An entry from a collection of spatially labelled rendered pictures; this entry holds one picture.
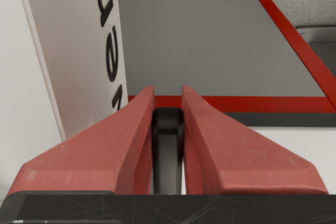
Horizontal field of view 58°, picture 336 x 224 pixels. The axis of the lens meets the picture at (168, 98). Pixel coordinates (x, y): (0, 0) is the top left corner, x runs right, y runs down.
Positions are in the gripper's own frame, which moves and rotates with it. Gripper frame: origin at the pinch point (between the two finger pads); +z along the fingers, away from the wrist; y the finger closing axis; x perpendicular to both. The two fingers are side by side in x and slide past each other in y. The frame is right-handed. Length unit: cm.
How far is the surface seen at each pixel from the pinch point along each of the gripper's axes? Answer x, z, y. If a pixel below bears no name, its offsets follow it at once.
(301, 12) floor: 28, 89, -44
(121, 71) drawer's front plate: 2.0, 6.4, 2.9
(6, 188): 12.9, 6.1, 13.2
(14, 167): 10.4, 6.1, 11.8
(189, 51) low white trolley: 14.3, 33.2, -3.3
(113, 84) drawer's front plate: 1.3, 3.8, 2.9
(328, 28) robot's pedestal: 33, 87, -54
